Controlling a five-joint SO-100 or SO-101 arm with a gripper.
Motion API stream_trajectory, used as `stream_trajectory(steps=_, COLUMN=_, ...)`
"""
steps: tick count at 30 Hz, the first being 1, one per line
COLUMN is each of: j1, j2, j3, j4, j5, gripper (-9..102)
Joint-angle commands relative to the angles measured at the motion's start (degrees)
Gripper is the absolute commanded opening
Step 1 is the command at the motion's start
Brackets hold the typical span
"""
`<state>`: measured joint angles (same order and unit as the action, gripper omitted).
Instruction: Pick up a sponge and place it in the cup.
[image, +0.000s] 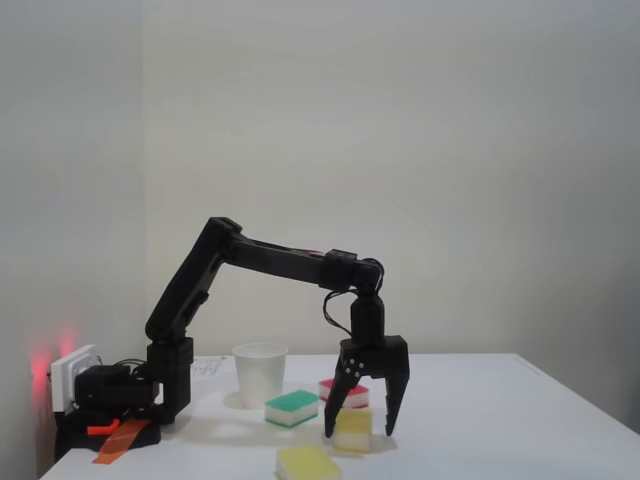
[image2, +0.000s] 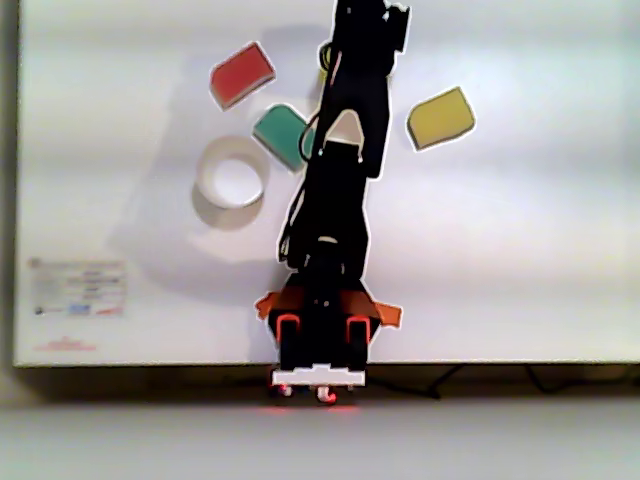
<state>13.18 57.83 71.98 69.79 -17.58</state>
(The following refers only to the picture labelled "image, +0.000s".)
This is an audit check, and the black power adapter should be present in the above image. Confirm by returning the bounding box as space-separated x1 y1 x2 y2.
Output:
73 364 156 409

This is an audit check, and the white paper cup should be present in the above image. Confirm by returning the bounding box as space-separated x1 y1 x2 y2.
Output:
232 342 289 410

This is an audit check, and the orange table clamp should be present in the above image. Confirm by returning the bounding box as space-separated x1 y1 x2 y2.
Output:
87 417 151 466

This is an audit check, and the yellow sponge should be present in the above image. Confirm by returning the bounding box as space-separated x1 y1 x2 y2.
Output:
332 405 374 454
275 444 344 480

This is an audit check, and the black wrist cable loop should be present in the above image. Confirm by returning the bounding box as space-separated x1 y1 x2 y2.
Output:
322 288 354 335

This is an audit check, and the red sponge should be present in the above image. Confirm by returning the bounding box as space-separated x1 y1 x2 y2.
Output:
318 378 371 411

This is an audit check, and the black base cable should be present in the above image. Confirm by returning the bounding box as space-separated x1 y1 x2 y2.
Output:
113 357 147 376

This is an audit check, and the green sponge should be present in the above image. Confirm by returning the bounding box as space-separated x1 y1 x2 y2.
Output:
263 389 321 429

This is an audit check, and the white power strip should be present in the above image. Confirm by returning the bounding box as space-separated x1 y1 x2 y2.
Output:
50 343 100 414

